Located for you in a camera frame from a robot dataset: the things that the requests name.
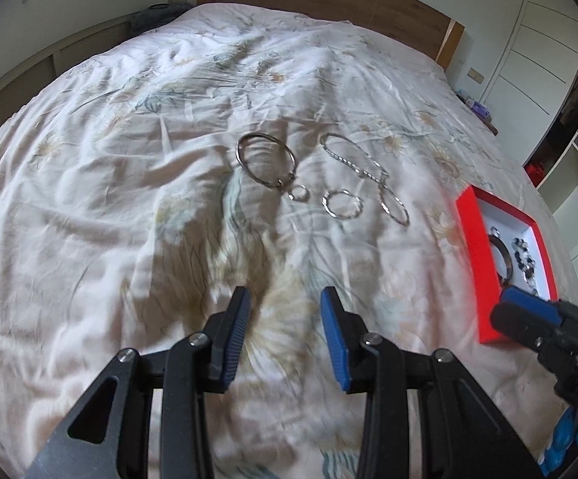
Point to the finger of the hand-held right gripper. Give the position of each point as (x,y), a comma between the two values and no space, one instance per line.
(518,329)
(530,305)

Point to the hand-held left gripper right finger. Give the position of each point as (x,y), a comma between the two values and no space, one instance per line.
(336,344)

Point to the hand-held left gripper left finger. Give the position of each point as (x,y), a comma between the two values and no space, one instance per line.
(231,342)

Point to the dark brown bangle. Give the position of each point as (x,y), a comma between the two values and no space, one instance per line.
(507,259)

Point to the red cardboard box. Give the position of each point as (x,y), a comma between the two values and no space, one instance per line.
(473,259)

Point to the thin silver bangle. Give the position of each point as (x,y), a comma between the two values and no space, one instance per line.
(241,164)

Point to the red container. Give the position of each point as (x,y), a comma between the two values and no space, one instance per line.
(534,174)

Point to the floral cream bedspread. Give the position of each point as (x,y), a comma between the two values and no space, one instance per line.
(169,209)

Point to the wooden nightstand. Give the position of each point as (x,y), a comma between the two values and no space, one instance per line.
(483,119)

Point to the purple packet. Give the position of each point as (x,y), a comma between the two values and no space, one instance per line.
(481,108)

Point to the white wardrobe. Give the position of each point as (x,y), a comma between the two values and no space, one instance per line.
(533,60)

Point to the wall switch plate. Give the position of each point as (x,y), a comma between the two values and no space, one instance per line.
(476,75)

